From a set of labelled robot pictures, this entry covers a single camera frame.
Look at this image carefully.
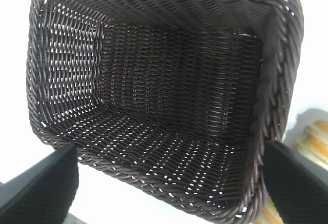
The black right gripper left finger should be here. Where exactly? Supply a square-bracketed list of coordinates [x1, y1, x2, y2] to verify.
[0, 145, 79, 224]

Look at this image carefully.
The long striped bread roll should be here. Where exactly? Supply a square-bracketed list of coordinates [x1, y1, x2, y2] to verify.
[253, 120, 328, 224]

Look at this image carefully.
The dark brown wicker basket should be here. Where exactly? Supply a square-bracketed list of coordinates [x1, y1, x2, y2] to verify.
[25, 0, 305, 224]

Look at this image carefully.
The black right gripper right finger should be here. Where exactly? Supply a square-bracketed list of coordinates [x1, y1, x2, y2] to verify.
[263, 140, 328, 224]

